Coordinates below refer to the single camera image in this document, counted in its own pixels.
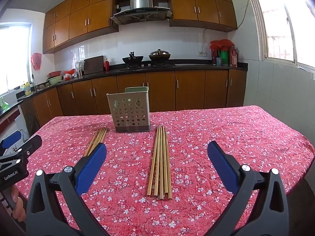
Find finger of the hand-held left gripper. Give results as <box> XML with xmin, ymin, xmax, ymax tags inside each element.
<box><xmin>0</xmin><ymin>131</ymin><xmax>22</xmax><ymax>153</ymax></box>
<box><xmin>0</xmin><ymin>135</ymin><xmax>43</xmax><ymax>170</ymax></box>

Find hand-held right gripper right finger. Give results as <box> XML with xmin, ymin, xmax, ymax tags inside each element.
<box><xmin>207</xmin><ymin>141</ymin><xmax>289</xmax><ymax>236</ymax></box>

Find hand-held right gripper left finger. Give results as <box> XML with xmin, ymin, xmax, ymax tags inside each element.
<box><xmin>25</xmin><ymin>143</ymin><xmax>110</xmax><ymax>236</ymax></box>

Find bundle of wooden chopsticks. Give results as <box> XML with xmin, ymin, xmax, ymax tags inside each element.
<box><xmin>83</xmin><ymin>127</ymin><xmax>108</xmax><ymax>157</ymax></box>
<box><xmin>147</xmin><ymin>125</ymin><xmax>173</xmax><ymax>200</ymax></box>

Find perforated beige utensil holder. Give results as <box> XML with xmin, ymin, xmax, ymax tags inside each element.
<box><xmin>106</xmin><ymin>87</ymin><xmax>151</xmax><ymax>133</ymax></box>

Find person's left hand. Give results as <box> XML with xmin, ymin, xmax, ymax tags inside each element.
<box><xmin>11</xmin><ymin>184</ymin><xmax>27</xmax><ymax>223</ymax></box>

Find red floral tablecloth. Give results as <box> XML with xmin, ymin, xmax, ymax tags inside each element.
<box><xmin>15</xmin><ymin>105</ymin><xmax>315</xmax><ymax>236</ymax></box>

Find green plastic basin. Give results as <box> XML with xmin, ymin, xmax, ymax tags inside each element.
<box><xmin>47</xmin><ymin>76</ymin><xmax>63</xmax><ymax>86</ymax></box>

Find red plastic bag on hook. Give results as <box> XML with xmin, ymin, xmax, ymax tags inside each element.
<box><xmin>31</xmin><ymin>53</ymin><xmax>42</xmax><ymax>71</ymax></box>

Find wooden lower kitchen cabinets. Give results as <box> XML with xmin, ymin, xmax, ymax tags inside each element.
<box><xmin>20</xmin><ymin>69</ymin><xmax>247</xmax><ymax>133</ymax></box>

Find wooden kitchen cabinets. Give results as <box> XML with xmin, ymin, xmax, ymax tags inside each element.
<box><xmin>43</xmin><ymin>0</ymin><xmax>238</xmax><ymax>54</ymax></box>
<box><xmin>20</xmin><ymin>69</ymin><xmax>247</xmax><ymax>133</ymax></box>

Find window beside sink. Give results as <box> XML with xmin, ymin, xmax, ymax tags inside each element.
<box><xmin>0</xmin><ymin>22</ymin><xmax>33</xmax><ymax>96</ymax></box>

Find clear kitchen container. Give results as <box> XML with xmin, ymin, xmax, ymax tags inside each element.
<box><xmin>75</xmin><ymin>60</ymin><xmax>85</xmax><ymax>78</ymax></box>

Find dark wooden cutting board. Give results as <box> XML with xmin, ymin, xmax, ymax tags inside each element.
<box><xmin>84</xmin><ymin>55</ymin><xmax>104</xmax><ymax>75</ymax></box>

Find black kitchen countertop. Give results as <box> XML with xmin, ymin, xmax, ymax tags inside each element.
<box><xmin>16</xmin><ymin>62</ymin><xmax>248</xmax><ymax>101</ymax></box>

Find green container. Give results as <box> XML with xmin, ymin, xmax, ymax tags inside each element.
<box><xmin>220</xmin><ymin>50</ymin><xmax>229</xmax><ymax>67</ymax></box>

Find tall red bottle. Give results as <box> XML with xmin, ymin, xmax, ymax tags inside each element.
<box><xmin>229</xmin><ymin>45</ymin><xmax>239</xmax><ymax>67</ymax></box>

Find black wok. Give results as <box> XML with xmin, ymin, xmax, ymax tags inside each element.
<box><xmin>122</xmin><ymin>52</ymin><xmax>145</xmax><ymax>67</ymax></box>

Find black gas stove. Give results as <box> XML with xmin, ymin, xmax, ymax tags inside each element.
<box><xmin>120</xmin><ymin>63</ymin><xmax>175</xmax><ymax>70</ymax></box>

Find red plastic bag over bottles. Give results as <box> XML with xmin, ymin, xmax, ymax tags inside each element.
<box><xmin>210</xmin><ymin>39</ymin><xmax>234</xmax><ymax>52</ymax></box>

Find metal pot with lid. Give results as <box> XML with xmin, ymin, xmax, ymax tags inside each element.
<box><xmin>148</xmin><ymin>49</ymin><xmax>171</xmax><ymax>62</ymax></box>

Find wooden upper kitchen cabinets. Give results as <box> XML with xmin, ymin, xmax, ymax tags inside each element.
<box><xmin>43</xmin><ymin>0</ymin><xmax>238</xmax><ymax>54</ymax></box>

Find large white-framed window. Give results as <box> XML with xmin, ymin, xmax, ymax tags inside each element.
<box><xmin>250</xmin><ymin>0</ymin><xmax>315</xmax><ymax>74</ymax></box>

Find steel range hood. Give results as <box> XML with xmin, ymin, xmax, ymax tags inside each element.
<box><xmin>110</xmin><ymin>0</ymin><xmax>173</xmax><ymax>25</ymax></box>

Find white power cable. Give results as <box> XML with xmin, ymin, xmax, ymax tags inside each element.
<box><xmin>200</xmin><ymin>28</ymin><xmax>209</xmax><ymax>54</ymax></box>

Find thin cable to window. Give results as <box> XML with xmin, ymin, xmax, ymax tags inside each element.
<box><xmin>237</xmin><ymin>0</ymin><xmax>254</xmax><ymax>29</ymax></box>

